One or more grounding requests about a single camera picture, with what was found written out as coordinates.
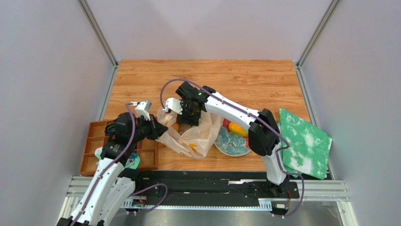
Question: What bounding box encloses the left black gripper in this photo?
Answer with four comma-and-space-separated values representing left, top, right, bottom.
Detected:
128, 113, 168, 144

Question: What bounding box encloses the banana print plastic bag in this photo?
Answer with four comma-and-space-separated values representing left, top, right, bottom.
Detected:
157, 107, 223, 159

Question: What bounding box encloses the yellow green fake mango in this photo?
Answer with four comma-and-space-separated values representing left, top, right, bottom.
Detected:
228, 122, 249, 137

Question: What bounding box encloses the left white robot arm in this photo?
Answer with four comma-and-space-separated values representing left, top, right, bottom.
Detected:
57, 112, 168, 226

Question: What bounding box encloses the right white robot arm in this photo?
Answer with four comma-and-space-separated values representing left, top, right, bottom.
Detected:
163, 80, 289, 186

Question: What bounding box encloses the orange fake fruit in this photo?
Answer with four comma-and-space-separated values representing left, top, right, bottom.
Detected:
171, 122, 179, 132

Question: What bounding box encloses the wooden compartment tray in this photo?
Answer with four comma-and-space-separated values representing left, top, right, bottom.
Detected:
80, 121, 159, 176

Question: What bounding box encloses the red and teal floral plate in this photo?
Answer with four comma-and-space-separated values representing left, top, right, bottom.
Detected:
214, 119, 251, 157

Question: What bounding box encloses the green white tie-dye cloth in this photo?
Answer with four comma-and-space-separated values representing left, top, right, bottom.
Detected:
279, 108, 332, 179

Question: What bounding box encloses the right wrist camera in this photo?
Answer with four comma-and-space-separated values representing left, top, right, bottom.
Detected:
163, 97, 183, 115

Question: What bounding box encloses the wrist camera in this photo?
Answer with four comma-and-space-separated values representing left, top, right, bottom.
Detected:
130, 100, 152, 121
163, 97, 183, 115

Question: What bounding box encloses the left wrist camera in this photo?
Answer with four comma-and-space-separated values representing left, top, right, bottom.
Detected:
130, 100, 152, 121

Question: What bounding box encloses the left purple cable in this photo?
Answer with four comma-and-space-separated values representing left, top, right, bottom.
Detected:
69, 102, 169, 226

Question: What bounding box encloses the purple cable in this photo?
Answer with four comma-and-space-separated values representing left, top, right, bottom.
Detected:
69, 102, 169, 226
160, 78, 305, 219

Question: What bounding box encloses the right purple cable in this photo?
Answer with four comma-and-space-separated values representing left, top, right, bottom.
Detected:
160, 78, 305, 219

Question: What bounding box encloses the dark bundled cable item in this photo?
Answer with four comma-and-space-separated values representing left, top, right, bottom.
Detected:
104, 121, 116, 136

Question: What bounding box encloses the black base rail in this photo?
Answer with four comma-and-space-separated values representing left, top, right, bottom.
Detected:
136, 170, 300, 207

